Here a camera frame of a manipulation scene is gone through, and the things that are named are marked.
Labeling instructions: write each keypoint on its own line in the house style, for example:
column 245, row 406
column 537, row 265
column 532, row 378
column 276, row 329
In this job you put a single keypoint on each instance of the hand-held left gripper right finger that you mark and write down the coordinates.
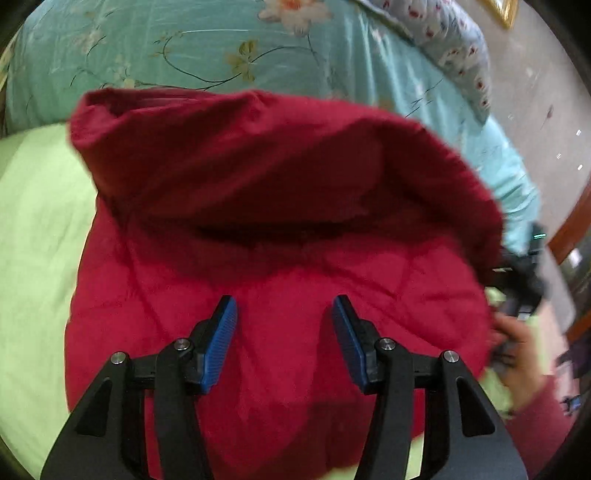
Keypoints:
column 348, row 341

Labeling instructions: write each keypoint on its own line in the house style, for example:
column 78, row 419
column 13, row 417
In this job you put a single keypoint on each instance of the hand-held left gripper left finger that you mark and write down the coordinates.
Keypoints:
column 217, row 346

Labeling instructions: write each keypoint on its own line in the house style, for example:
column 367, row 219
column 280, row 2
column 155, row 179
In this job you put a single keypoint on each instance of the red quilted jacket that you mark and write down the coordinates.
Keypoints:
column 277, row 221

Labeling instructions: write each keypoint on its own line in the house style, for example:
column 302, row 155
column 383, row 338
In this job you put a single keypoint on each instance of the person's right forearm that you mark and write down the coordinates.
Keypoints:
column 547, row 429

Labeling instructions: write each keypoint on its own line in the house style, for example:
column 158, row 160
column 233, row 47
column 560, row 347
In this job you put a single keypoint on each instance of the person's right hand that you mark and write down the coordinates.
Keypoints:
column 519, row 360

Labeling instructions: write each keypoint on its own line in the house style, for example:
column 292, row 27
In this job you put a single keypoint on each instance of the brown wooden furniture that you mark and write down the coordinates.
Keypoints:
column 570, row 221

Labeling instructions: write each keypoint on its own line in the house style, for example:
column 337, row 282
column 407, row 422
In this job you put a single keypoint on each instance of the light green bed sheet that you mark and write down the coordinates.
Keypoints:
column 37, row 258

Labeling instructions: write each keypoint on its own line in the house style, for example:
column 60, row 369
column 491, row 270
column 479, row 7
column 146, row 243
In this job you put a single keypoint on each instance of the teal floral quilt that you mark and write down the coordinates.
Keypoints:
column 194, row 46

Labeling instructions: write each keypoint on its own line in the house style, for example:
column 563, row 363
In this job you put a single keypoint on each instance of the gold picture frame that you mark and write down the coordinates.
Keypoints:
column 501, row 10

